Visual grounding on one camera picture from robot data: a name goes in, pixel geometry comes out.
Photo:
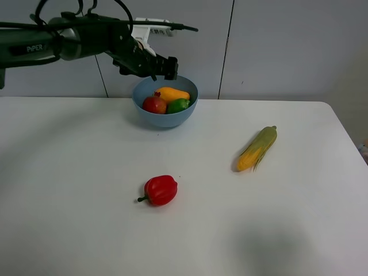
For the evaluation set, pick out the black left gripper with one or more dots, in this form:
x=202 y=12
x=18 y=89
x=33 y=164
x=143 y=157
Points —
x=133 y=60

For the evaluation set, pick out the yellow mango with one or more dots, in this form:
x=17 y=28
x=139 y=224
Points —
x=170 y=94

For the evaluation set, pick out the red pomegranate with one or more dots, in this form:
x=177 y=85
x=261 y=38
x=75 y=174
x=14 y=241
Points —
x=155 y=104

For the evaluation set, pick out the green lime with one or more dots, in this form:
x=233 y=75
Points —
x=177 y=105

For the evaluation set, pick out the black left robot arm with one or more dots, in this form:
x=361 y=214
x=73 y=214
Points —
x=24 y=45

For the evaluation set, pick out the blue plastic bowl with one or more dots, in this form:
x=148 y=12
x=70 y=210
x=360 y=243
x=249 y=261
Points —
x=147 y=86

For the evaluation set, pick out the red bell pepper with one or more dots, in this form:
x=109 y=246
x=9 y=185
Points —
x=160 y=190

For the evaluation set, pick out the corn cob with husk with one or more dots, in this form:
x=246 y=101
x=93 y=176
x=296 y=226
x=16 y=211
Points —
x=256 y=150

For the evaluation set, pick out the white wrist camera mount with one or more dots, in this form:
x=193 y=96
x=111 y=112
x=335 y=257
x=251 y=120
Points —
x=141 y=33

